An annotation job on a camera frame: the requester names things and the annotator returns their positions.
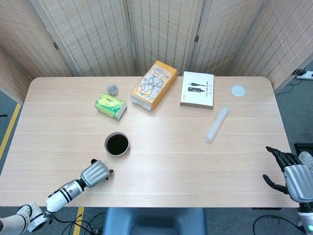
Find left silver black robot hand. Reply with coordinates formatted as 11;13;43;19
80;160;115;188

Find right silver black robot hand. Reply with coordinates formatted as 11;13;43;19
262;146;313;203

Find white bowl of coffee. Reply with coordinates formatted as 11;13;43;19
104;131;130;156

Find white sneaker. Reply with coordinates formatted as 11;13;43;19
297;151;313;176

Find black flat tray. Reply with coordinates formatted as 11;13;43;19
294;142;313;157

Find green tissue pack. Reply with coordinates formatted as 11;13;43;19
94;92;128;121

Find grey blue chair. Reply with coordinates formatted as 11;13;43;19
102;207;208;235

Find small clear round jar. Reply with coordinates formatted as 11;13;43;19
106;83;119;96

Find clear plastic sleeve of cups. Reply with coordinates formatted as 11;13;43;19
203;104;230;143

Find white power strip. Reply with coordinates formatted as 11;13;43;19
292;69;313;80

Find orange cartoon dog tissue pack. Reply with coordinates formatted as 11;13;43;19
130;60;178;112

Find white round lid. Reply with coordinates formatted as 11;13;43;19
231;84;246;97

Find bamboo folding screen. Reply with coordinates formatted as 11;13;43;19
0;0;313;105

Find black floor cable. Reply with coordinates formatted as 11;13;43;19
253;215;300;235

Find black floor cables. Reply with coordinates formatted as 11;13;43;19
55;212;106;235

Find white cable product box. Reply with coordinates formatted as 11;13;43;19
179;71;215;110

